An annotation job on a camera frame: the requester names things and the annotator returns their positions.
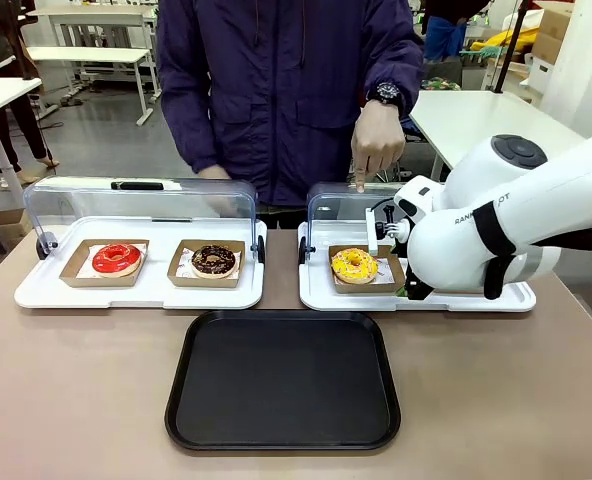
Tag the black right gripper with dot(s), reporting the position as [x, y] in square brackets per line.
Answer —
[417, 290]

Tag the person's right forearm blue sleeve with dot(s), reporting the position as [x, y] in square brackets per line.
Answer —
[191, 130]

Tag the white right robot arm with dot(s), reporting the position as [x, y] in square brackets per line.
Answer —
[526, 210]

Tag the person's left forearm blue sleeve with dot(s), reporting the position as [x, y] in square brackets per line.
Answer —
[401, 65]

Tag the brown paper donut tray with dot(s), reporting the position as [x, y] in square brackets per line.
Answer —
[356, 288]
[71, 277]
[176, 281]

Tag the yellow sprinkled donut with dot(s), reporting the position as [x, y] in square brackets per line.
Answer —
[341, 270]

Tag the black plastic serving tray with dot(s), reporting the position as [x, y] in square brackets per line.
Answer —
[281, 380]

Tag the chocolate donut with nut crumbs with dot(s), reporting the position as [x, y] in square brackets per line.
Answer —
[201, 267]

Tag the red glazed donut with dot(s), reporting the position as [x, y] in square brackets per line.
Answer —
[103, 265]

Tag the person's left hand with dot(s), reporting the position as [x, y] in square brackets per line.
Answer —
[378, 140]

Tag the person's right hand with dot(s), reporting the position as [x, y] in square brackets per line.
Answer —
[218, 187]

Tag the white display case base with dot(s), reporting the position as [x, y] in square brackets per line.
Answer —
[141, 296]
[321, 296]

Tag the white table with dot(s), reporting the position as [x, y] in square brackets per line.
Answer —
[486, 115]

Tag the black wristwatch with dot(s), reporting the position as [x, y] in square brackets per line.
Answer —
[386, 92]

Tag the person in dark blue jacket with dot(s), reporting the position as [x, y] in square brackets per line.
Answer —
[276, 100]

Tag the white cardboard box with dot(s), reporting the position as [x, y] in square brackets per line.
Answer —
[541, 75]

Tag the bystander in blue trousers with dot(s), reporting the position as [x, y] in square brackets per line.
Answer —
[443, 35]

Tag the black pole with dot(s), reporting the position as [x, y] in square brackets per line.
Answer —
[508, 45]

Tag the yellow bag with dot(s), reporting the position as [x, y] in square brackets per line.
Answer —
[513, 40]

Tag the brown cardboard box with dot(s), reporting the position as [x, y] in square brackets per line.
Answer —
[551, 35]

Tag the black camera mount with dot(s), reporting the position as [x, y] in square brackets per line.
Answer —
[391, 230]

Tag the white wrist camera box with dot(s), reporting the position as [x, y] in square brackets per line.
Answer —
[372, 230]

